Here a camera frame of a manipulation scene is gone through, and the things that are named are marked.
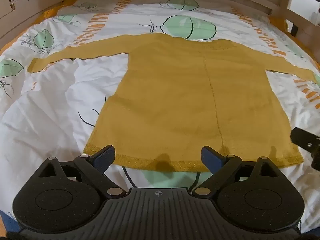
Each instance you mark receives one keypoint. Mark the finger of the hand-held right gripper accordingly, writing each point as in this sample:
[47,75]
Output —
[303,140]

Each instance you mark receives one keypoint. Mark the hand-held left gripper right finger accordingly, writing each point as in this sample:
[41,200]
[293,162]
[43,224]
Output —
[211,158]

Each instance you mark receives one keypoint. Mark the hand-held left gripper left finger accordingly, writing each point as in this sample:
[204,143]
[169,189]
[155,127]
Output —
[105,158]

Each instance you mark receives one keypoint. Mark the mustard yellow knit sweater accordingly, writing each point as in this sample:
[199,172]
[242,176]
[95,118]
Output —
[175,100]

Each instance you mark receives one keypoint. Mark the white leaf-print duvet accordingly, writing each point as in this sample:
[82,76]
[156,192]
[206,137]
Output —
[62,92]

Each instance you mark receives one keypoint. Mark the blue cloth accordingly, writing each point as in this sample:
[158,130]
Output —
[10,221]

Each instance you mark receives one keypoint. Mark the leaf-print pillow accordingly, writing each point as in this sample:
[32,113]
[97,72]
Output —
[100,3]

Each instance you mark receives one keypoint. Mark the orange-yellow bed sheet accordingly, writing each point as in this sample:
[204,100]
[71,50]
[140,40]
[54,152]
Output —
[48,12]

